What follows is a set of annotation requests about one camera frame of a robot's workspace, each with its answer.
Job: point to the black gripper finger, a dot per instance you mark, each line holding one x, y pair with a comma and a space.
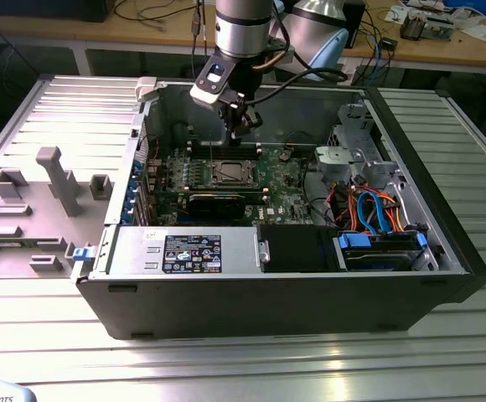
234, 125

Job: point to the silver square CPU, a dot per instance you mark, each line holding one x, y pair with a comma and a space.
234, 171

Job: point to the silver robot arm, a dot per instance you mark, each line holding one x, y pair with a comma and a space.
243, 33

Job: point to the metal CPU socket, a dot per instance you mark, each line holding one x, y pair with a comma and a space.
217, 181

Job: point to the finned CPU cooler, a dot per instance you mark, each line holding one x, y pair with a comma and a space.
412, 26

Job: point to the RAM stick with label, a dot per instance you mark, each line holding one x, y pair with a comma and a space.
226, 191

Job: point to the black graphics card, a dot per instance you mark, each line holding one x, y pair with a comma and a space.
215, 207

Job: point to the green motherboard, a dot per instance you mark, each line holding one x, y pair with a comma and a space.
282, 197

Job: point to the white board sticker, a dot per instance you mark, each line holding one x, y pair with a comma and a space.
271, 211

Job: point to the grey case release latch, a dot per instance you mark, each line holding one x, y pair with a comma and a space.
146, 88

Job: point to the white paper label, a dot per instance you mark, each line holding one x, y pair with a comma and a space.
350, 77

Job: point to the blue card retainer clip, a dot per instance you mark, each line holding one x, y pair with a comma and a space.
136, 168
126, 212
131, 190

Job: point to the silver metal drive cage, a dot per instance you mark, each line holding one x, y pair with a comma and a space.
354, 125

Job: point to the tall black box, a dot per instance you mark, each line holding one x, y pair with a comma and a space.
358, 25

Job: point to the silver labelled power supply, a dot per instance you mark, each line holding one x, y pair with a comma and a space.
234, 251

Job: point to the silver metal bay latch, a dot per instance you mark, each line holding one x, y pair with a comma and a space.
264, 251

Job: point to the small black device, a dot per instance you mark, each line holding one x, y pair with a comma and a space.
389, 43

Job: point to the wooden desk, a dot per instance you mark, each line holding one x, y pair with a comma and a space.
100, 32

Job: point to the hard disk in blue carrier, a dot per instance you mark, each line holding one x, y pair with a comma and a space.
354, 242

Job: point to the black open PC case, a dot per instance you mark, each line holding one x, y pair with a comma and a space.
226, 305

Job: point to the grey plastic parts rack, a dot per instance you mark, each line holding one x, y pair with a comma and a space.
65, 188

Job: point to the blue plastic latch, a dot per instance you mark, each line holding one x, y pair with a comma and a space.
81, 254

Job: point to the grey metal component box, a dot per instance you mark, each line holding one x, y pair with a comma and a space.
440, 29

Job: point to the wide black box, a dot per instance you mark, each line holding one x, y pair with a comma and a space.
50, 8

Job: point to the blue box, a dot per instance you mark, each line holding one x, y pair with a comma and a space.
469, 5

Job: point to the white paper sheet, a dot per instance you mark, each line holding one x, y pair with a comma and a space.
484, 32

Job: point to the embossed silver bracket plate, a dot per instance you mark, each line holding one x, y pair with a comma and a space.
333, 161

